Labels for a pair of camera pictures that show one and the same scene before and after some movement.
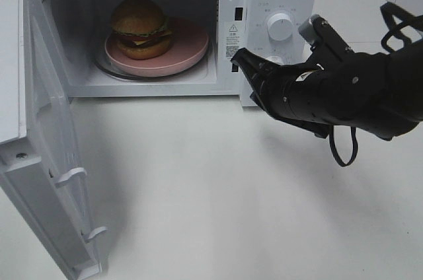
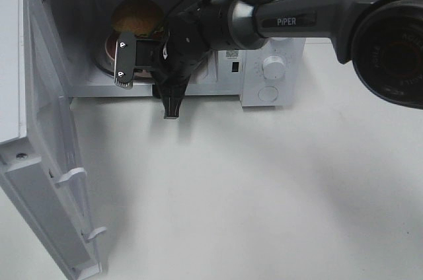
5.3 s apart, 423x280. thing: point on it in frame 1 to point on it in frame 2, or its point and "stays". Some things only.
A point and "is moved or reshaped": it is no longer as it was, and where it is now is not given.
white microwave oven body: [168, 30] stays
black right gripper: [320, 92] to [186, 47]
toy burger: [140, 28] is moved or reshaped
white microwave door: [39, 145] stays
